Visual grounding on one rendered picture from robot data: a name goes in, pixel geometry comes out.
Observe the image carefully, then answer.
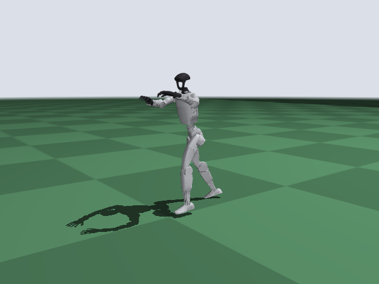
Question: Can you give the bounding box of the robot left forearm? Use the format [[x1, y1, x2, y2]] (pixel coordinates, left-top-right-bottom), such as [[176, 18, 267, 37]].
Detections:
[[175, 92, 199, 105]]

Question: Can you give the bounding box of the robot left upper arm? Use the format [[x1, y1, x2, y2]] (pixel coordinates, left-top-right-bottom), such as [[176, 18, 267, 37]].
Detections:
[[190, 93, 200, 108]]

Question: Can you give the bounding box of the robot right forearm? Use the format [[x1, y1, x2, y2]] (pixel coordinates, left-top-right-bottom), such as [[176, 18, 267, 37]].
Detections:
[[146, 99, 160, 107]]

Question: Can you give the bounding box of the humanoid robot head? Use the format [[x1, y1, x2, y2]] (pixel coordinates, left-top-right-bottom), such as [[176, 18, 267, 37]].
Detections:
[[175, 73, 190, 94]]

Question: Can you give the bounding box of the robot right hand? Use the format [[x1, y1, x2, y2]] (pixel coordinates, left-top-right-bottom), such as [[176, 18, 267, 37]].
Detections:
[[139, 96, 153, 105]]

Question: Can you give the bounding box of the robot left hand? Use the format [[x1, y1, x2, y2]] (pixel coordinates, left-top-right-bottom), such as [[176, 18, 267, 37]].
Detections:
[[157, 91, 182, 98]]

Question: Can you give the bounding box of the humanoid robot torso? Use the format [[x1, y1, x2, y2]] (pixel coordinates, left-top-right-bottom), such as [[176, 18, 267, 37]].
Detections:
[[175, 91, 203, 139]]

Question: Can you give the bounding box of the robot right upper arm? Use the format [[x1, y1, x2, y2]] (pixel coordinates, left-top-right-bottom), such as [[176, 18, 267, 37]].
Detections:
[[159, 96, 175, 108]]

